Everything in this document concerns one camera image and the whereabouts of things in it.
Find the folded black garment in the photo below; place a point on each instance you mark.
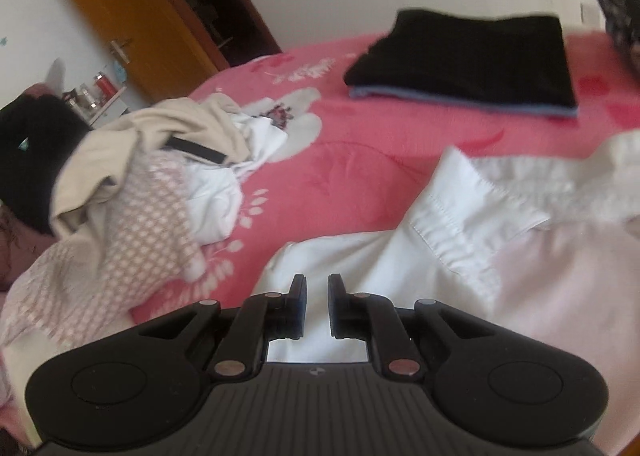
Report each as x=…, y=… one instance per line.
x=465, y=61

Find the red bottle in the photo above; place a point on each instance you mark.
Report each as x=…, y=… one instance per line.
x=104, y=91

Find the white button shirt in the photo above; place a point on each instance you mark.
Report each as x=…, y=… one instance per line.
x=450, y=246

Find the glass jar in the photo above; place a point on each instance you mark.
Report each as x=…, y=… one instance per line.
x=85, y=96

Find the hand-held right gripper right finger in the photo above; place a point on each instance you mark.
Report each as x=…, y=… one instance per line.
x=334, y=306

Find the pink floral blanket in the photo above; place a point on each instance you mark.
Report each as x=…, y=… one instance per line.
x=350, y=146

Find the white side table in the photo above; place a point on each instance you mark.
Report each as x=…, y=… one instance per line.
x=107, y=111

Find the crumpled white garment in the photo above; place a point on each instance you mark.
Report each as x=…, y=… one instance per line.
x=215, y=201

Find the pink checked garment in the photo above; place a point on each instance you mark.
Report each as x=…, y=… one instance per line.
x=140, y=236

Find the beige garment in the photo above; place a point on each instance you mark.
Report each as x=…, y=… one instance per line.
x=125, y=136

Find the wooden door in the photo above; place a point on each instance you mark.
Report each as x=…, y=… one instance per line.
x=125, y=1

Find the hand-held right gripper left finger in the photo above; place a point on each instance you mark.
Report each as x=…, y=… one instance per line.
x=300, y=306

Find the brown door frame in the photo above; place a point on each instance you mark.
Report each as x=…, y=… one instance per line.
x=250, y=1

